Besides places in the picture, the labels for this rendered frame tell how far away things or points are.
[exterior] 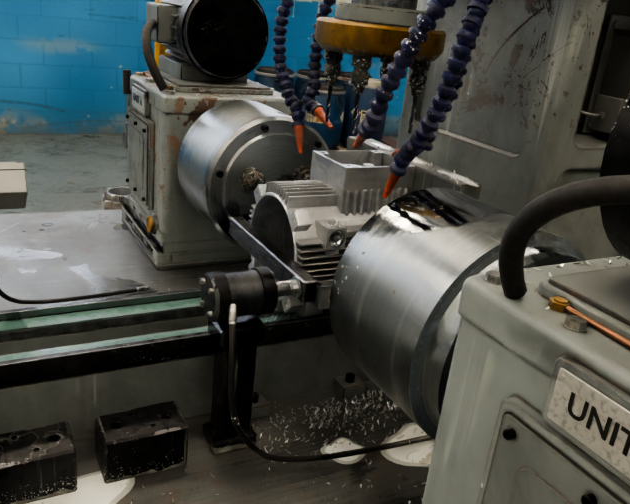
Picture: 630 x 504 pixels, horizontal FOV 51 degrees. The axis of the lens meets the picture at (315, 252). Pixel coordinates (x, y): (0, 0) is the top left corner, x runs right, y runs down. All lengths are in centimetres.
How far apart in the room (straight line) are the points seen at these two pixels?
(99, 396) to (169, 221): 56
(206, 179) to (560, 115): 56
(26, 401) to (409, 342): 47
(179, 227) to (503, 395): 95
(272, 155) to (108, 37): 527
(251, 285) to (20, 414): 32
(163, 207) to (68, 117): 507
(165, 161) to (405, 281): 77
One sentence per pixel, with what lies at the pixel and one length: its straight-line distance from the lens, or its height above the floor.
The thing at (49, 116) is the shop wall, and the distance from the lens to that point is 638.
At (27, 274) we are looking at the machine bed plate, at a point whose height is 80.
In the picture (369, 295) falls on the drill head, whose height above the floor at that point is 107.
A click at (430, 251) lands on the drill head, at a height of 113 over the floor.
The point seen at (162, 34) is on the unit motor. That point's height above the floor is 126.
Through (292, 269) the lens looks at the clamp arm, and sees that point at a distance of 84.
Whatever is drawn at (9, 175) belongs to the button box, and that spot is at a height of 107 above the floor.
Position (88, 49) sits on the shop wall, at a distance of 634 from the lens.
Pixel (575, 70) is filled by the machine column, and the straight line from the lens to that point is 96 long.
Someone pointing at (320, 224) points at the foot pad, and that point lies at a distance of 89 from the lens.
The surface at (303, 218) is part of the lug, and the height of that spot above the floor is 108.
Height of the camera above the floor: 136
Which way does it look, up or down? 21 degrees down
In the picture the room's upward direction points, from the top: 6 degrees clockwise
